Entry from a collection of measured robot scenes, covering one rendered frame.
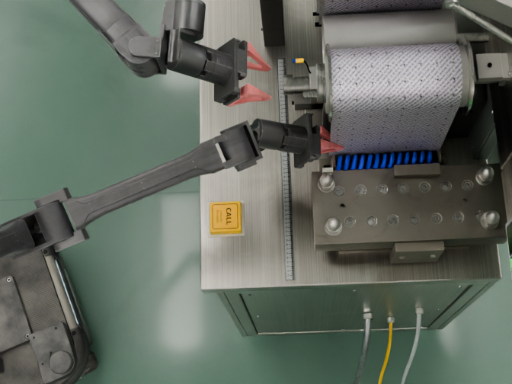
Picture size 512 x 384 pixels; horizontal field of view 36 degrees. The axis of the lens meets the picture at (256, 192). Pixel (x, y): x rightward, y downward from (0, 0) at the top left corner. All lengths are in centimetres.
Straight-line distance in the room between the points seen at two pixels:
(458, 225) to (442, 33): 39
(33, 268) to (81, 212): 105
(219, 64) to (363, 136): 39
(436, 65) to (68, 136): 175
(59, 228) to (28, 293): 103
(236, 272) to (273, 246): 10
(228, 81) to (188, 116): 150
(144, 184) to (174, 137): 134
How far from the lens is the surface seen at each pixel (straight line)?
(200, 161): 153
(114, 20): 139
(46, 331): 250
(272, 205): 181
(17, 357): 256
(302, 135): 160
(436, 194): 171
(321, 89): 150
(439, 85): 150
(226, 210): 179
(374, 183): 170
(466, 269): 181
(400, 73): 148
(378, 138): 165
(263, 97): 144
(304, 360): 265
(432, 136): 167
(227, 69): 139
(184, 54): 135
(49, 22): 319
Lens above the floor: 264
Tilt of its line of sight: 72 degrees down
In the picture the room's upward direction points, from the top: 11 degrees counter-clockwise
